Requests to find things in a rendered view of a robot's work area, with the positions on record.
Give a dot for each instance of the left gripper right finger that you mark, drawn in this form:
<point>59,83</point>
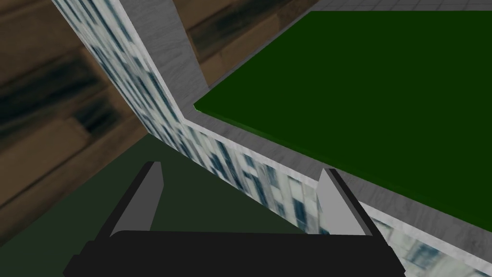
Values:
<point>338,209</point>

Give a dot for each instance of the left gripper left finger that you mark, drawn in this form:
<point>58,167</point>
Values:
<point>140,204</point>

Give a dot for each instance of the green flat slab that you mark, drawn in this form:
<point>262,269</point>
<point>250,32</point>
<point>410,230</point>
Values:
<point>346,96</point>

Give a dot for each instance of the grey base with patterned sides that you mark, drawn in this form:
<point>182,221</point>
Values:
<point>169,57</point>

